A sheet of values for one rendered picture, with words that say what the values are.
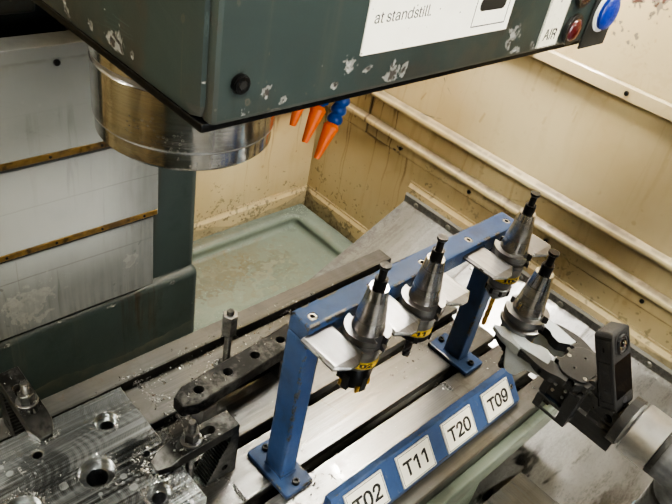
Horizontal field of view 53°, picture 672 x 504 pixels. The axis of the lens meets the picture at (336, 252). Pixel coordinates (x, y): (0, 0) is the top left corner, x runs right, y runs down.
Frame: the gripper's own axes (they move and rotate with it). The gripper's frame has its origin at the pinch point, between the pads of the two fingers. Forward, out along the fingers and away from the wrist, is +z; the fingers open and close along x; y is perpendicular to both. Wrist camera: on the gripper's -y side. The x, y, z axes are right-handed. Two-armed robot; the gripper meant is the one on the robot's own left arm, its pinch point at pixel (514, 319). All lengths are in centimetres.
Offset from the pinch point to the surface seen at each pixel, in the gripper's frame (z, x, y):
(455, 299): 6.6, -6.6, -1.8
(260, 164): 101, 37, 41
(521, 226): 8.7, 9.4, -7.8
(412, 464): 0.5, -11.7, 25.9
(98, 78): 20, -52, -36
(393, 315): 9.2, -16.8, -1.6
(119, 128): 18, -52, -33
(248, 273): 83, 23, 63
